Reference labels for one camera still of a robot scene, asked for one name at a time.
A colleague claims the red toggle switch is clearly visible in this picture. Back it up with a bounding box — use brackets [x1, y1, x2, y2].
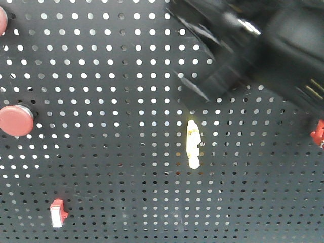
[310, 119, 324, 149]

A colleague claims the lower red mushroom button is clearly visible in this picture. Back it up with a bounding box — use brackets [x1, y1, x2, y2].
[1, 105, 34, 137]

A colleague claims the black perforated pegboard panel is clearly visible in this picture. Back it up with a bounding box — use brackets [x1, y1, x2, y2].
[1, 1, 323, 242]

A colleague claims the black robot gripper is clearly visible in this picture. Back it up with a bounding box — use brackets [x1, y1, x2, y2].
[204, 1, 323, 114]

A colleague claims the red mushroom button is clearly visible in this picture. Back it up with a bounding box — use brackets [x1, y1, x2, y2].
[1, 105, 34, 137]
[0, 6, 8, 36]

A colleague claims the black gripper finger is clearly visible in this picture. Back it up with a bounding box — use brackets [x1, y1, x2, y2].
[174, 64, 228, 102]
[167, 1, 234, 55]

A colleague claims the upper red mushroom button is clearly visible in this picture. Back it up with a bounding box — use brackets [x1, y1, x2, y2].
[0, 6, 8, 36]

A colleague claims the yellow toggle switch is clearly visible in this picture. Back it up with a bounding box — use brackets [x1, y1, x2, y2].
[186, 120, 201, 169]

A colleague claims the white red rocker switch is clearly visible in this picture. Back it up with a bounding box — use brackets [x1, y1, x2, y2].
[50, 198, 68, 228]

